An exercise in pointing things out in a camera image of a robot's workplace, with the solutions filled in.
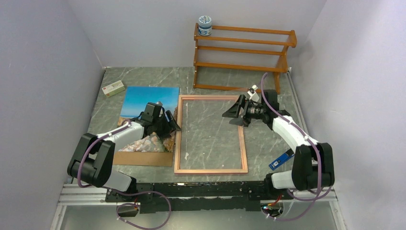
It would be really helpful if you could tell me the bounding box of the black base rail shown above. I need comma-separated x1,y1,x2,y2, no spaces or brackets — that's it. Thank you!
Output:
105,179,292,214

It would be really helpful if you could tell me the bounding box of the landscape beach photo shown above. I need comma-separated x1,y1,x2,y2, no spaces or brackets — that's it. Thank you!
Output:
118,86,180,152

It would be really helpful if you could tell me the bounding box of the small white green box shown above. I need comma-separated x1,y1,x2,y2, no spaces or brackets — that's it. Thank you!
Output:
101,80,125,97

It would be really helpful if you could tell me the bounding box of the brown frame backing board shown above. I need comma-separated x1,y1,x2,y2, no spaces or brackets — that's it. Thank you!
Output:
113,151,173,167

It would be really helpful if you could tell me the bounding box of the blue black handled tool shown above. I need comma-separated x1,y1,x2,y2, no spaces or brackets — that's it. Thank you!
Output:
269,149,294,171

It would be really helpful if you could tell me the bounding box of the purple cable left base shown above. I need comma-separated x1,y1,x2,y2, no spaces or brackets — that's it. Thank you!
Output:
115,191,173,230

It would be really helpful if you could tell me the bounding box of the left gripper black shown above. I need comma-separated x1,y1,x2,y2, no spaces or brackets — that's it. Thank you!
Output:
153,110,181,140

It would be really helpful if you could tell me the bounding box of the pink wooden picture frame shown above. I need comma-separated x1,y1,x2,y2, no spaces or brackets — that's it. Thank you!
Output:
174,94,249,175

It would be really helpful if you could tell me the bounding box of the aluminium extrusion rail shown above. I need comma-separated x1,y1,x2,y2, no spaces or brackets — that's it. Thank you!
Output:
50,182,112,230

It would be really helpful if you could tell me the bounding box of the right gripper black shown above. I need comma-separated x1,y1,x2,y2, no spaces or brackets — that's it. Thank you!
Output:
222,94,266,127

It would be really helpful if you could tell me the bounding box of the blue white lidded jar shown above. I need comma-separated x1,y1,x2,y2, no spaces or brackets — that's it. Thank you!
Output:
198,15,212,36

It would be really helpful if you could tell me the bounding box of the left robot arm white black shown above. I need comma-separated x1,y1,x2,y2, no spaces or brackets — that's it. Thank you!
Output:
67,103,181,201

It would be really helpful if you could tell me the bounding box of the orange wooden rack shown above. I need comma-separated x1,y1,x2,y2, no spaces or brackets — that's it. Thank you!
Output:
193,24,297,93

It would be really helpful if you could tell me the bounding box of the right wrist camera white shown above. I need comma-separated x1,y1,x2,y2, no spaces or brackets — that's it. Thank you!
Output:
247,85,259,102

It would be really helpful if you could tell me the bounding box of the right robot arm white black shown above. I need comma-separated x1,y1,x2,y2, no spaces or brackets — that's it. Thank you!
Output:
222,88,335,199

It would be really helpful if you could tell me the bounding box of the clear frame glazing sheet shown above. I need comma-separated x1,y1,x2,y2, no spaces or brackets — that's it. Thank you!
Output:
180,98,245,171

